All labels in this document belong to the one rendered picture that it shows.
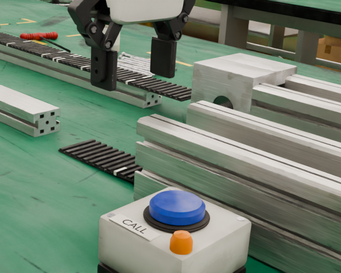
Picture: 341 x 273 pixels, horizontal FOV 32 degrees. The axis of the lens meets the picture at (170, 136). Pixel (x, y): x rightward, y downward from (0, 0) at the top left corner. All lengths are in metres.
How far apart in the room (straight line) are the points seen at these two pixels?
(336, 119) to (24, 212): 0.33
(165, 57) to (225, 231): 0.27
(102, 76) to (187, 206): 0.20
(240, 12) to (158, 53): 1.85
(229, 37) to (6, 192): 1.99
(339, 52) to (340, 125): 3.85
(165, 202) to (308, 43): 2.70
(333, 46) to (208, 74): 3.82
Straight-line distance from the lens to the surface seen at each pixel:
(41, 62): 1.02
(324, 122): 0.66
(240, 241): 0.43
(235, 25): 2.53
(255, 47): 4.10
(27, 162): 0.66
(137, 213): 0.43
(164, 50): 0.63
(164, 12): 0.59
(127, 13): 0.56
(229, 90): 0.71
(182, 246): 0.38
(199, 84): 0.73
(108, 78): 0.57
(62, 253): 0.49
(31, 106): 0.75
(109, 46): 0.56
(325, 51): 4.56
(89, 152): 0.68
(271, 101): 0.68
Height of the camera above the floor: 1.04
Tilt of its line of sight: 20 degrees down
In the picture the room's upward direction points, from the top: 4 degrees clockwise
